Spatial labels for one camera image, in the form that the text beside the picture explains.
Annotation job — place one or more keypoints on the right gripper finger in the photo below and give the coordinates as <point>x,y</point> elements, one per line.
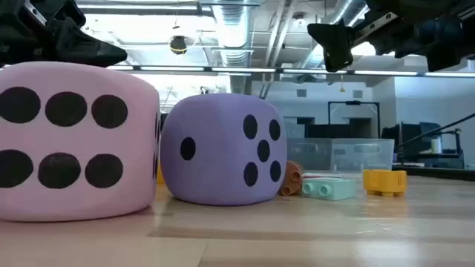
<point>335,44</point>

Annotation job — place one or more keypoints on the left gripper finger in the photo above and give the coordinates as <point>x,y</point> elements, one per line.
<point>85,50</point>

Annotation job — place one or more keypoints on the pink foam die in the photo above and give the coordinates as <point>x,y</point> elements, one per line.
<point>74,148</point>

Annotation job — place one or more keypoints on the brown toy brick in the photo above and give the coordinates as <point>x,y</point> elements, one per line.
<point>291,178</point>

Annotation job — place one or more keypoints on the yellow square toy brick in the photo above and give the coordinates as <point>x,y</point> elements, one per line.
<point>386,180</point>

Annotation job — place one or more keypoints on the mint toy brick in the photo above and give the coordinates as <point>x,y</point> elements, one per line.
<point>334,189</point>

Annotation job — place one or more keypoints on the purple foam die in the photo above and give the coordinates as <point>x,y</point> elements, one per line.
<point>219,178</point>

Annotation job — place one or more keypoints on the hanging round ceiling device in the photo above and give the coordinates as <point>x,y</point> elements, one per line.
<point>178,44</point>

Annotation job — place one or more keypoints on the ceiling light strip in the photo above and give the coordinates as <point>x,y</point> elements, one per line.
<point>241,69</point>

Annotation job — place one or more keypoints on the black diagonal strut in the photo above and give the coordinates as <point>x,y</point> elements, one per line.
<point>436,130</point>

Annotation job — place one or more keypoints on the desk with monitors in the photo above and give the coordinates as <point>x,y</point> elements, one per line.
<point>412,137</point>

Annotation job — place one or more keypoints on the clear plastic bin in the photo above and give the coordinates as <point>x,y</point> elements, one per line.
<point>363,155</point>

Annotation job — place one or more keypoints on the white roll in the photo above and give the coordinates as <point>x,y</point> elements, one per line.
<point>436,145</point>

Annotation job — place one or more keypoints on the black metal frame stand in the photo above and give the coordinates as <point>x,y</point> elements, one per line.
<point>352,102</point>

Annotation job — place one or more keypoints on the silver air duct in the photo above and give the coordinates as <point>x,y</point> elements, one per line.
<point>232,29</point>

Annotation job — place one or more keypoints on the black right table frame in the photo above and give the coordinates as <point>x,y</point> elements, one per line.
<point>434,172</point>

